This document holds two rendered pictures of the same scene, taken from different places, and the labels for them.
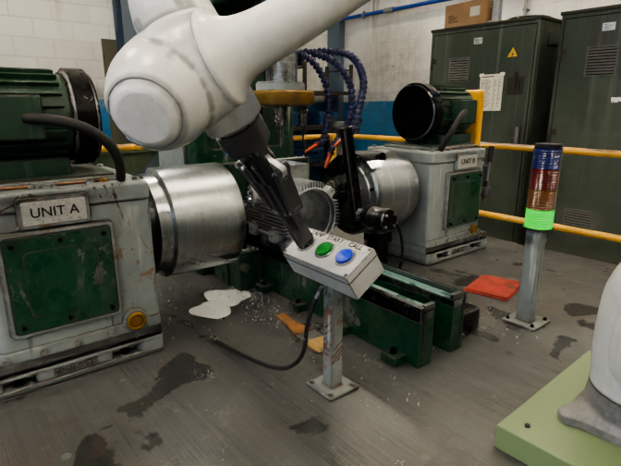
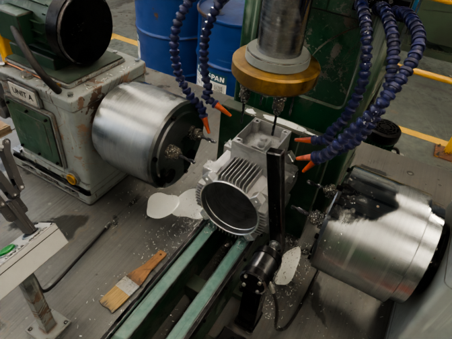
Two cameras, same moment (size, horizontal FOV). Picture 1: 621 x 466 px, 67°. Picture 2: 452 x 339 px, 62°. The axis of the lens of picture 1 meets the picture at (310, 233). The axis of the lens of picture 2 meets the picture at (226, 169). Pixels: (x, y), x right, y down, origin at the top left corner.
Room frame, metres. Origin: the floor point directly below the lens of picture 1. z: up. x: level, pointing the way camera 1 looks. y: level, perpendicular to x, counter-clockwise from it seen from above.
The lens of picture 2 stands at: (0.92, -0.54, 1.66)
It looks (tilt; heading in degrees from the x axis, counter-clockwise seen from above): 41 degrees down; 64
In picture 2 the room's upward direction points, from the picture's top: 6 degrees clockwise
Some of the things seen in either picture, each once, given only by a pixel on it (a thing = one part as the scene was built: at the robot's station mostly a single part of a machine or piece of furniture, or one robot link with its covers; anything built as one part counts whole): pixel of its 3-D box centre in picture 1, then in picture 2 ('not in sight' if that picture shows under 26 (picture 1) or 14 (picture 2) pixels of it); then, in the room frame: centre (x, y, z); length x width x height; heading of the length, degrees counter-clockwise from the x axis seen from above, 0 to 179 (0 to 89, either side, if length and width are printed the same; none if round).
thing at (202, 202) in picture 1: (165, 221); (136, 127); (1.06, 0.33, 1.04); 0.37 x 0.25 x 0.25; 128
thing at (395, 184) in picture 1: (375, 190); (384, 237); (1.48, -0.21, 1.04); 0.41 x 0.25 x 0.25; 128
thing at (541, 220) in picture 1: (539, 218); not in sight; (1.04, -0.51, 1.05); 0.06 x 0.06 x 0.04
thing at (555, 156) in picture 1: (546, 157); not in sight; (1.04, -0.51, 1.19); 0.06 x 0.06 x 0.04
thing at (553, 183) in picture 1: (543, 178); not in sight; (1.04, -0.51, 1.14); 0.06 x 0.06 x 0.04
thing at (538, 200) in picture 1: (541, 198); not in sight; (1.04, -0.51, 1.10); 0.06 x 0.06 x 0.04
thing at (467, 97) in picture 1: (445, 148); not in sight; (1.64, -0.47, 1.16); 0.33 x 0.26 x 0.42; 128
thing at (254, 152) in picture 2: (281, 176); (260, 147); (1.31, 0.08, 1.11); 0.12 x 0.11 x 0.07; 38
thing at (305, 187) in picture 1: (290, 211); (247, 185); (1.28, 0.06, 1.02); 0.20 x 0.19 x 0.19; 38
